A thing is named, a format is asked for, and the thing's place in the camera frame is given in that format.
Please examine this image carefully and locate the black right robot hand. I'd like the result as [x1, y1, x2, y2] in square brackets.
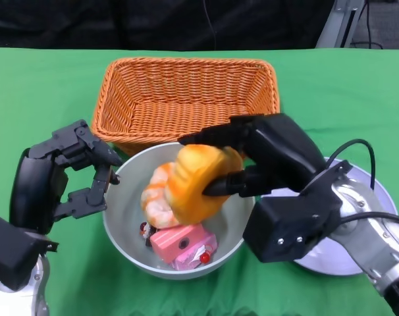
[178, 113, 327, 200]

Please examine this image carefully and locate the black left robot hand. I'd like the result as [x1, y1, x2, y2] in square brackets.
[9, 119, 124, 236]

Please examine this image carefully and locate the orange round bread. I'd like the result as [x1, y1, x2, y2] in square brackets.
[165, 144, 245, 226]

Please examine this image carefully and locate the grey-green ceramic bowl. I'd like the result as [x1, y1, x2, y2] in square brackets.
[103, 142, 255, 280]

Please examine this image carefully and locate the white orange striped bread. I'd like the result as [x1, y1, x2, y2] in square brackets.
[140, 161, 184, 228]

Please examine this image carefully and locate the orange wicker basket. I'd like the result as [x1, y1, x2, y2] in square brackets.
[91, 57, 281, 157]

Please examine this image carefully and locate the small dark chocolate cake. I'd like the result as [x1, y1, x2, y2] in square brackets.
[138, 221, 154, 248]

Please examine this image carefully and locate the pale lavender plate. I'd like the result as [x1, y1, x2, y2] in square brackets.
[258, 157, 398, 277]

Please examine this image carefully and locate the magenta cake with cherry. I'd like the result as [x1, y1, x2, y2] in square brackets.
[170, 230, 219, 271]

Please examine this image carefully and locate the salmon pink cake block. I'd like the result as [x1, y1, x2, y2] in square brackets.
[149, 223, 207, 264]

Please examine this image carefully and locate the green tablecloth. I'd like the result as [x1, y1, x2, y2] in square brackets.
[0, 47, 399, 316]

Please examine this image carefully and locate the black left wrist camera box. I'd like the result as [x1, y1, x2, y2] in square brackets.
[0, 213, 59, 291]

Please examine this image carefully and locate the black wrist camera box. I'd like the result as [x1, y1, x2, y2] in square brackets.
[242, 192, 344, 264]
[0, 213, 59, 291]

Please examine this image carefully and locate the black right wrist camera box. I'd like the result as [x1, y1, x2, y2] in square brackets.
[242, 192, 344, 264]

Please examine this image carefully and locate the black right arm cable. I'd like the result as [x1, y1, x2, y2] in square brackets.
[324, 138, 399, 238]

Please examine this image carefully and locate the grey aluminium frame post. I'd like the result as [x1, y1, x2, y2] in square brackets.
[316, 0, 360, 49]

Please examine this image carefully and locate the thin black hanging cable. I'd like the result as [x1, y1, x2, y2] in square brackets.
[201, 0, 218, 50]

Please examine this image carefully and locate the black cable on floor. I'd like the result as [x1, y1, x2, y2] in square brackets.
[350, 0, 385, 49]

